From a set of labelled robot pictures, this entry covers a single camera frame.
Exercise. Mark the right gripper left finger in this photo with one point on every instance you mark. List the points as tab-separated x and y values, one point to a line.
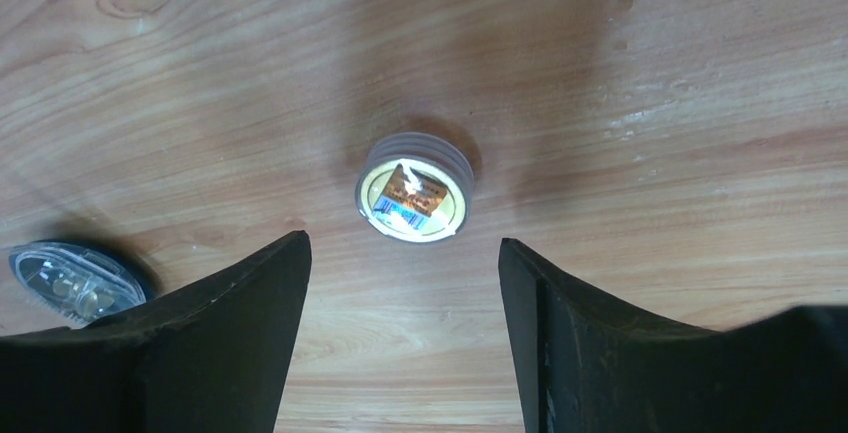
212	356

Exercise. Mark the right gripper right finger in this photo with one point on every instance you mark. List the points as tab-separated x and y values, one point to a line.
587	361

